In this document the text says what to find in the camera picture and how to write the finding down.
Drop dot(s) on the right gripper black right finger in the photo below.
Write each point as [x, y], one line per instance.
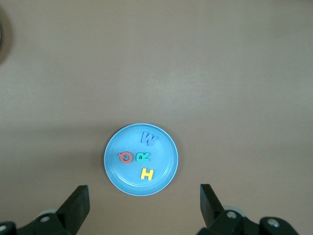
[210, 210]

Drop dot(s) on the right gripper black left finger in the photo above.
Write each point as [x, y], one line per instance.
[73, 210]

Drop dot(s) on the red letter Q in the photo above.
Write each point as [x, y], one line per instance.
[122, 158]

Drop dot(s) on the yellow letter H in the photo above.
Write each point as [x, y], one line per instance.
[146, 173]

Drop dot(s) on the teal letter R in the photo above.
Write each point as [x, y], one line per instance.
[141, 157]

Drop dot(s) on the blue letter W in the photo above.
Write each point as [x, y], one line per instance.
[149, 138]

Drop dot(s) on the blue plate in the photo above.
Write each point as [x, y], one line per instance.
[127, 181]

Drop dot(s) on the beige plate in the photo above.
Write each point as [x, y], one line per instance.
[0, 36]

